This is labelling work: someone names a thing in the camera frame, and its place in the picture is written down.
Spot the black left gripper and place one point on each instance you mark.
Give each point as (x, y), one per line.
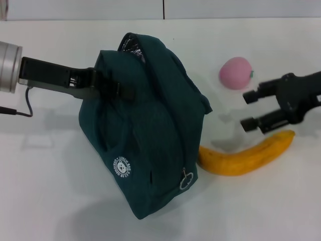
(50, 76)

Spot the yellow banana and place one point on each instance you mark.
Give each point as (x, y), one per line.
(240, 160)

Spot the pink peach toy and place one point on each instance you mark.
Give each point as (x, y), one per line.
(235, 72)

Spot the dark teal lunch bag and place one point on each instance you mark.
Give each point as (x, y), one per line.
(148, 130)

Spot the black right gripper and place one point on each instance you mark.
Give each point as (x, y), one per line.
(298, 95)

